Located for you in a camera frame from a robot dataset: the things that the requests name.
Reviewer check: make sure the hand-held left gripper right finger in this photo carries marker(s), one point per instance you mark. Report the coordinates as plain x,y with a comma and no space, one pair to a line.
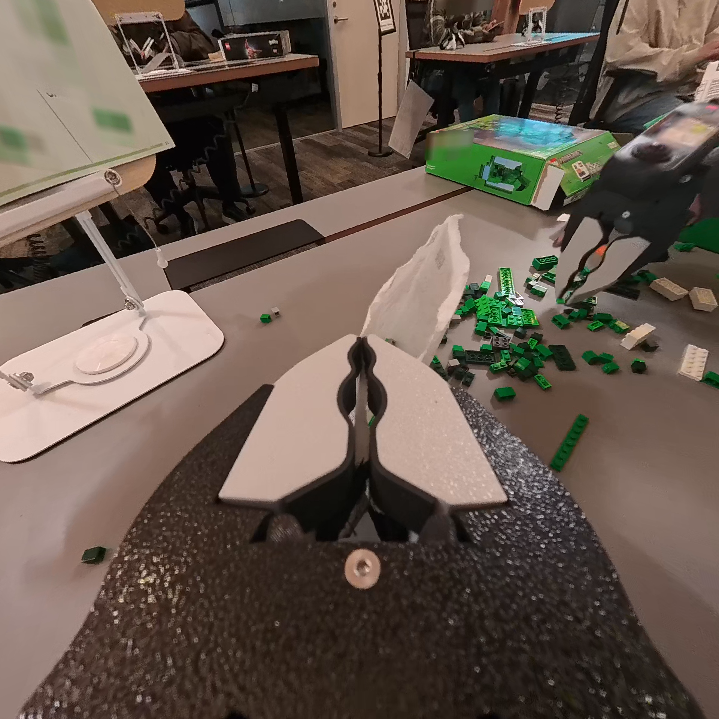
432,444

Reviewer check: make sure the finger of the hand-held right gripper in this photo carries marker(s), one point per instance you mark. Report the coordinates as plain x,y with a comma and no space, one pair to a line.
618,261
578,247

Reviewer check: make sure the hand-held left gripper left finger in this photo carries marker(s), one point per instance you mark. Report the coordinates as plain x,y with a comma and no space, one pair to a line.
292,444

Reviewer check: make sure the cream toy brick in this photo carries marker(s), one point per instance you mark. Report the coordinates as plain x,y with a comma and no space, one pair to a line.
703,299
668,288

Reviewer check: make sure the pile of green toy bricks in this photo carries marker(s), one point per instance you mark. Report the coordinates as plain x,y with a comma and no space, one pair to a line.
500,314

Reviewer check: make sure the white printed paper bag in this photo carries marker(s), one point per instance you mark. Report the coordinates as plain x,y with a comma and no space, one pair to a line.
421,292

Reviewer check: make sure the grey desk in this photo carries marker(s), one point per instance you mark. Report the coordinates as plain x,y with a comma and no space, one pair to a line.
140,477

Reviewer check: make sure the green plastic bin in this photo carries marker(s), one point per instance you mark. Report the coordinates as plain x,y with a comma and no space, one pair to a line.
702,236

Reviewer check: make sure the white toy brick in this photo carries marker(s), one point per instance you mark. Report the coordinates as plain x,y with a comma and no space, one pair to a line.
637,337

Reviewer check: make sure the long green holed plate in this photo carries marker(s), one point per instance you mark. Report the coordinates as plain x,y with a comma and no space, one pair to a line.
506,283

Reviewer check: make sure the printed white paper sheets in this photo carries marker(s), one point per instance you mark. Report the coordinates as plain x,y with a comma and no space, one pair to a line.
709,81

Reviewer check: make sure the grey toy plate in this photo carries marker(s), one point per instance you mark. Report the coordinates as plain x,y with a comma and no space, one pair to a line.
501,341

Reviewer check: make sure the white studded toy plate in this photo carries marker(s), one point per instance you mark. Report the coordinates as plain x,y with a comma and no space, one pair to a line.
694,362

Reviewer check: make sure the green cardboard toy box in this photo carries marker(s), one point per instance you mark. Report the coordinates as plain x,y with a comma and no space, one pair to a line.
477,157

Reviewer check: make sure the long narrow green plate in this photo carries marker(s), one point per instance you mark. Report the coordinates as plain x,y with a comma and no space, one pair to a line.
570,442

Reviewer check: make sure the white book stand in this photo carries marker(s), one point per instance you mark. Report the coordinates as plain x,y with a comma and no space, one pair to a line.
168,337

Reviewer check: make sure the wooden background table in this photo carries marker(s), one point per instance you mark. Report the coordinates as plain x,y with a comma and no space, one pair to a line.
505,48
253,67

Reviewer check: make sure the white paper sheet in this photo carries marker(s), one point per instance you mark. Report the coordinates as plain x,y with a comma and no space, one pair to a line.
413,118

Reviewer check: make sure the dark green toy brick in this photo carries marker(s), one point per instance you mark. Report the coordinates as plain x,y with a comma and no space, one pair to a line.
94,555

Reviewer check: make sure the black floor stand pole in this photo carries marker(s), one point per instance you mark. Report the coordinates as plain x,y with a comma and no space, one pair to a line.
381,84

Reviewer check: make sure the black office chair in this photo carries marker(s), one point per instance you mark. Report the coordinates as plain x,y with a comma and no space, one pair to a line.
191,194

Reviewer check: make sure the white door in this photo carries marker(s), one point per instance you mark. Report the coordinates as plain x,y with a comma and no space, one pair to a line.
359,67

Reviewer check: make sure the black toy box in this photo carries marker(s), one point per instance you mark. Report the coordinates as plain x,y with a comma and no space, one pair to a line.
253,45

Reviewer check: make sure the background book stand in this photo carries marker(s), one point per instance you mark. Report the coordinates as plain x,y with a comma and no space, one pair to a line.
151,62

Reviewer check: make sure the instruction booklet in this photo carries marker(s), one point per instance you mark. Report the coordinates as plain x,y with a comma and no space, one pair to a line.
67,84

